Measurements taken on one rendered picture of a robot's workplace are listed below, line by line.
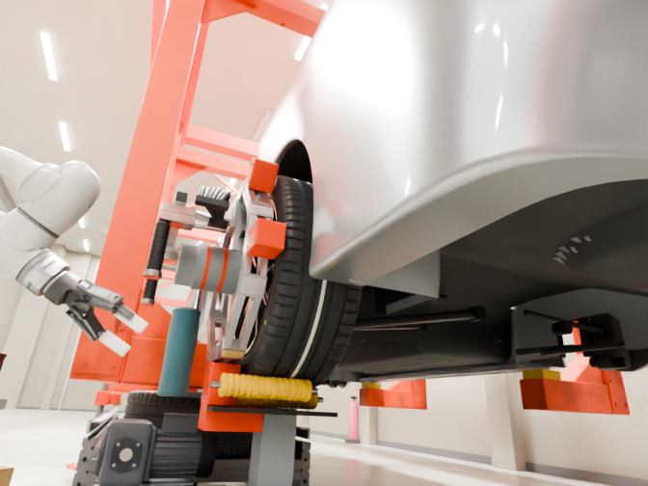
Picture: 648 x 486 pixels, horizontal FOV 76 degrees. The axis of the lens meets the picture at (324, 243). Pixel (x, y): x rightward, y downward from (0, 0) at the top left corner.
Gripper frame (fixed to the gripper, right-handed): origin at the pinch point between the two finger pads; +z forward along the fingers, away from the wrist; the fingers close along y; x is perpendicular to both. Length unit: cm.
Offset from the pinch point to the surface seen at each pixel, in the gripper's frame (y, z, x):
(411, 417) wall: -329, 344, 313
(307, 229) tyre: 28.3, 15.7, 36.9
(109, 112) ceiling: -599, -417, 684
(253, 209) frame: 22.3, 1.6, 36.2
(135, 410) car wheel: -86, 16, 20
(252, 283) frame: 16.8, 13.3, 21.0
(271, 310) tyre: 15.7, 21.3, 19.1
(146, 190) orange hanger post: -39, -39, 72
